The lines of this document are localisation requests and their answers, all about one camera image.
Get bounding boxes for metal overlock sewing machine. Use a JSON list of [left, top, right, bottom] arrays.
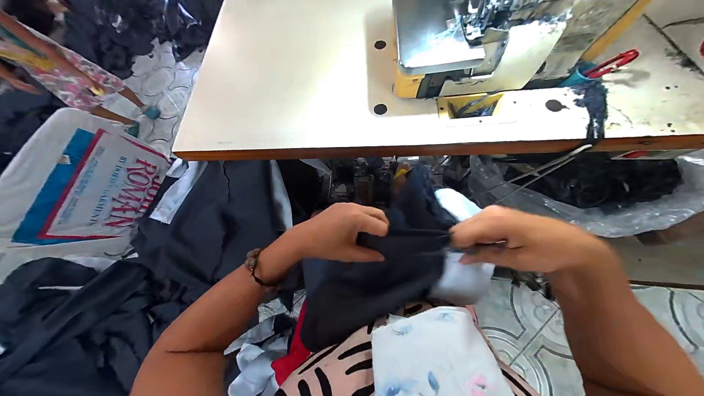
[[392, 0, 578, 100]]

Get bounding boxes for pile of dark garments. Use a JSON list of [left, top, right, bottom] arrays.
[[0, 257, 188, 396]]

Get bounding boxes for white bag with red print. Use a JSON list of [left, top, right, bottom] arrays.
[[0, 107, 172, 281]]

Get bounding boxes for white sewing table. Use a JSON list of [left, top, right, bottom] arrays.
[[172, 0, 704, 161]]

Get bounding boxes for dark navy garment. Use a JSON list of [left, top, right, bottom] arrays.
[[301, 165, 460, 353]]

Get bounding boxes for red cloth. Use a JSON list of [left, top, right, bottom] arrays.
[[271, 300, 308, 387]]

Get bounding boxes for person's left hand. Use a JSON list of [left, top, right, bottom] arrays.
[[260, 202, 390, 283]]

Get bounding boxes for clear plastic bag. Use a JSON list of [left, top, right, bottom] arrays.
[[469, 150, 704, 238]]

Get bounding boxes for pile of fabric scraps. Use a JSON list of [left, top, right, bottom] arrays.
[[224, 297, 298, 396]]

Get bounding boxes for person's right forearm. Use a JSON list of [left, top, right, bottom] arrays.
[[547, 242, 704, 396]]

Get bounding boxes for red handled thread snips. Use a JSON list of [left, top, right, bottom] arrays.
[[583, 49, 640, 79]]

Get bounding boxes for dark trousers with white lining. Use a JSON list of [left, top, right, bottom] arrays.
[[132, 159, 293, 303]]

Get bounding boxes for heap of black fabric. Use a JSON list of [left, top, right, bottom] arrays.
[[509, 153, 683, 210]]

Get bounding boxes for heap of dark fabric bundles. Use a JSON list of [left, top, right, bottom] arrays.
[[63, 0, 224, 79]]

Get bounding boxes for person's right hand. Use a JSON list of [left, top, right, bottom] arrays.
[[449, 205, 618, 274]]

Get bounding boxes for person's legs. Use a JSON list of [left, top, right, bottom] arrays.
[[275, 301, 542, 396]]

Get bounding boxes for white floral cloth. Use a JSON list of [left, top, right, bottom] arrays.
[[371, 306, 515, 396]]

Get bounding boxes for person's left forearm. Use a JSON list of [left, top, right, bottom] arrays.
[[130, 242, 281, 396]]

